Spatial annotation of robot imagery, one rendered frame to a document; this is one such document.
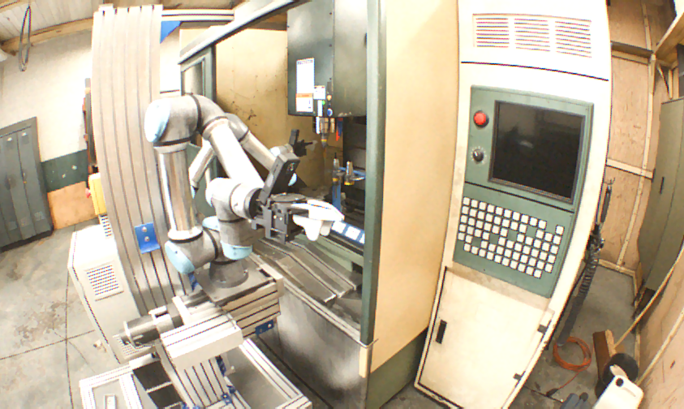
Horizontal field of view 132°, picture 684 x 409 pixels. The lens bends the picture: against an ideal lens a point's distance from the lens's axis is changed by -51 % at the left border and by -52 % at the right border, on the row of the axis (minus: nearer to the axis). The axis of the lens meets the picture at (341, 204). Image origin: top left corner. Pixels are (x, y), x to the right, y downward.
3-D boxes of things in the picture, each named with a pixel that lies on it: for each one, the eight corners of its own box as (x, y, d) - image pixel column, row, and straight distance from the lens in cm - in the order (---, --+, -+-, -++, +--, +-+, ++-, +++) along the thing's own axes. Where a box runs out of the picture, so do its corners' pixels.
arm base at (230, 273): (219, 293, 110) (213, 269, 105) (204, 273, 122) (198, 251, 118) (255, 278, 115) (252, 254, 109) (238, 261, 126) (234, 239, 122)
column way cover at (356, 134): (390, 200, 231) (393, 129, 219) (346, 185, 261) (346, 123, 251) (394, 198, 234) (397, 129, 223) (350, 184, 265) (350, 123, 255)
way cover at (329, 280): (325, 317, 158) (324, 292, 148) (243, 251, 223) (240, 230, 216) (367, 294, 174) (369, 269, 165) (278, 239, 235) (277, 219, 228)
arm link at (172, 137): (221, 264, 106) (200, 92, 92) (185, 283, 100) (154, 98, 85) (201, 253, 115) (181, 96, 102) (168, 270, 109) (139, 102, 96)
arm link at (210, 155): (168, 202, 161) (227, 109, 156) (169, 194, 176) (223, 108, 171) (187, 213, 163) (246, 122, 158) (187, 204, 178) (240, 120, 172)
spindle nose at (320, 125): (342, 131, 207) (342, 114, 206) (326, 134, 195) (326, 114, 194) (322, 130, 217) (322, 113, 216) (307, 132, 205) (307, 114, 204)
